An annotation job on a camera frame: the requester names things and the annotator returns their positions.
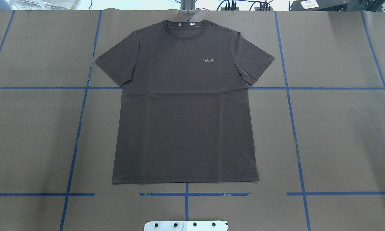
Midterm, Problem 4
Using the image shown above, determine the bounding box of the white metal mounting plate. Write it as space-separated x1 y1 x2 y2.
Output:
143 220 229 231

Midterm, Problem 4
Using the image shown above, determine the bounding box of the dark brown t-shirt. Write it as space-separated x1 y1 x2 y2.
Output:
95 20 275 184

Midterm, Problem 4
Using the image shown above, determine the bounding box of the aluminium profile post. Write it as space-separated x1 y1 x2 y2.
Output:
178 0 196 15

